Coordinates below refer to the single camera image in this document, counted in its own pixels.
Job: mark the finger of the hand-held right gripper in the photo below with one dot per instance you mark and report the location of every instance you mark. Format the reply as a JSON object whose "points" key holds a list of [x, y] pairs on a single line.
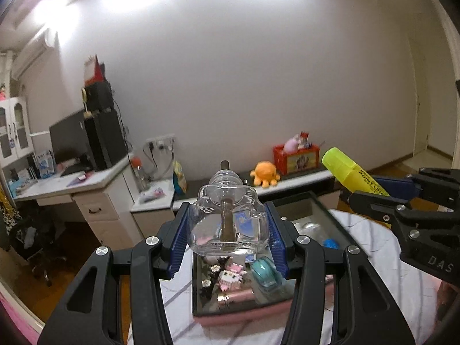
{"points": [[399, 187], [373, 210]]}

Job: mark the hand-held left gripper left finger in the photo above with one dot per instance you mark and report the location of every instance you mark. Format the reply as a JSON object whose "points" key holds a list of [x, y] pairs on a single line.
{"points": [[178, 251]]}

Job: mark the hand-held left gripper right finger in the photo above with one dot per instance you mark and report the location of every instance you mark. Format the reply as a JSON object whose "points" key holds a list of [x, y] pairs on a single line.
{"points": [[278, 251]]}

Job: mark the teal computer mouse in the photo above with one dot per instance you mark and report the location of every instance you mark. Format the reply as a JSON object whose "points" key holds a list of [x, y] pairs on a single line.
{"points": [[266, 272]]}

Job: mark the pearly oval case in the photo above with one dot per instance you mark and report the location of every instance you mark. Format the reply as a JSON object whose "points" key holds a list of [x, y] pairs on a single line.
{"points": [[311, 230]]}

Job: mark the yellow highlighter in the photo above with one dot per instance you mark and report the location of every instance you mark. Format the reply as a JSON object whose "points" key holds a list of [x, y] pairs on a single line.
{"points": [[350, 169]]}

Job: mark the pink building block toy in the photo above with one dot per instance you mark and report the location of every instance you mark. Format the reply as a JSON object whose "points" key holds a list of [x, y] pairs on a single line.
{"points": [[231, 276]]}

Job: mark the clear glass bottle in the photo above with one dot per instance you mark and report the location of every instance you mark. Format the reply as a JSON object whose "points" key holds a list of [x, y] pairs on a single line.
{"points": [[226, 230]]}

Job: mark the pink box with black rim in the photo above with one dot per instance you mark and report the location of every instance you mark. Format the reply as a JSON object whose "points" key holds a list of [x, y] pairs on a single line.
{"points": [[244, 316]]}

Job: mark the white nightstand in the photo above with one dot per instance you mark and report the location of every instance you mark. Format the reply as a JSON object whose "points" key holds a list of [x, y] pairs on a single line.
{"points": [[151, 215]]}

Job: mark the pink pouch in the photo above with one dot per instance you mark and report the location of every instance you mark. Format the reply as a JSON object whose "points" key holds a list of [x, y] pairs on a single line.
{"points": [[152, 193]]}

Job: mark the low black-top bench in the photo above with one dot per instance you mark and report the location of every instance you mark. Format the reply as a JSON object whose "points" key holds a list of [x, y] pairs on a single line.
{"points": [[309, 181]]}

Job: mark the snack bag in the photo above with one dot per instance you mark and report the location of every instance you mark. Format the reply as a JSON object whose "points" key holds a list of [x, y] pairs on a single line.
{"points": [[180, 178]]}

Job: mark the orange octopus plush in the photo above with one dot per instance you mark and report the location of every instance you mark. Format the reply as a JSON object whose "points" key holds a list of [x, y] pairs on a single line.
{"points": [[265, 174]]}

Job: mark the white door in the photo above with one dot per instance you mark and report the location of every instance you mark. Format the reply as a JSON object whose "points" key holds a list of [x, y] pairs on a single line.
{"points": [[419, 107]]}

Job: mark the red cap water bottle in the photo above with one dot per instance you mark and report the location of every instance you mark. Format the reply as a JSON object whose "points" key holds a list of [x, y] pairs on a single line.
{"points": [[140, 174]]}

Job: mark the white desk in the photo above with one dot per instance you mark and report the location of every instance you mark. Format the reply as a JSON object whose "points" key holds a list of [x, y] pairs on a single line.
{"points": [[104, 205]]}

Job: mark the red storage box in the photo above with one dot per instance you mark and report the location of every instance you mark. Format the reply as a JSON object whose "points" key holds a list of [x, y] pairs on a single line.
{"points": [[296, 160]]}

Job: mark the pink plush toy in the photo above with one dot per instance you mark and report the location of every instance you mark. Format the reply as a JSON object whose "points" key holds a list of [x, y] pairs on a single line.
{"points": [[291, 143]]}

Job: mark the pink mouse pad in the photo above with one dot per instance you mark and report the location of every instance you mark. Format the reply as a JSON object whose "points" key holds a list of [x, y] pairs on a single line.
{"points": [[81, 179]]}

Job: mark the black keyboard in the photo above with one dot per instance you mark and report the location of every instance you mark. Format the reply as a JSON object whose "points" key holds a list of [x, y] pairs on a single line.
{"points": [[73, 170]]}

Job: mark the black computer tower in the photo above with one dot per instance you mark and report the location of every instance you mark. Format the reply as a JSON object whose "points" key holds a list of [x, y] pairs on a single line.
{"points": [[106, 140]]}

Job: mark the black office chair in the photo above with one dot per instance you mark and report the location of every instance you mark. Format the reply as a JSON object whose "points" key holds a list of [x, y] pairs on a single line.
{"points": [[32, 237]]}

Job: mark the black computer monitor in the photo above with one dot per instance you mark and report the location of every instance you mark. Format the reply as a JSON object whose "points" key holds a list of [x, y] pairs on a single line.
{"points": [[66, 138]]}

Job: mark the blue white carton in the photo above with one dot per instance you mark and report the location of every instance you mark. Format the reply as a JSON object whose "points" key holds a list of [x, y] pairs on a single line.
{"points": [[45, 164]]}

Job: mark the black speaker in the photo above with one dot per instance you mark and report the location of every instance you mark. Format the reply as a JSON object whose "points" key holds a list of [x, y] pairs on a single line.
{"points": [[100, 96]]}

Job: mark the yellow patterned cloth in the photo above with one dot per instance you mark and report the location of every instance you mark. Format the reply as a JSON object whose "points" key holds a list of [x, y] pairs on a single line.
{"points": [[5, 215]]}

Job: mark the cream handheld fan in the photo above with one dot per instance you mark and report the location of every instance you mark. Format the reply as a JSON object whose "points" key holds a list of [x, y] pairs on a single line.
{"points": [[85, 100]]}

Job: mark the pink fuzzy blanket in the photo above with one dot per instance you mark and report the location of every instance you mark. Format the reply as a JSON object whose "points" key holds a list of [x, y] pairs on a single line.
{"points": [[14, 320]]}

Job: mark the red desk calendar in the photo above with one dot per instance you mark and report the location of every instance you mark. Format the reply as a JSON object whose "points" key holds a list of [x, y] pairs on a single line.
{"points": [[95, 70]]}

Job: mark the white glass-door cabinet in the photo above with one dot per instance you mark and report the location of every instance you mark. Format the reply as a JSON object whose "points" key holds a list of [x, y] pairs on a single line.
{"points": [[16, 127]]}

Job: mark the pink doll figurine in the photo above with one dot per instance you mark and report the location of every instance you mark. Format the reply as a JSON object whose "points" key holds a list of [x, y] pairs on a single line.
{"points": [[2, 91]]}

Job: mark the white air conditioner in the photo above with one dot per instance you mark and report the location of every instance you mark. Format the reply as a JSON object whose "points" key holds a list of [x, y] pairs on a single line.
{"points": [[34, 55]]}

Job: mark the white wall socket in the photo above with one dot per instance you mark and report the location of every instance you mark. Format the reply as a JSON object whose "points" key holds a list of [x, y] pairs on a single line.
{"points": [[160, 139]]}

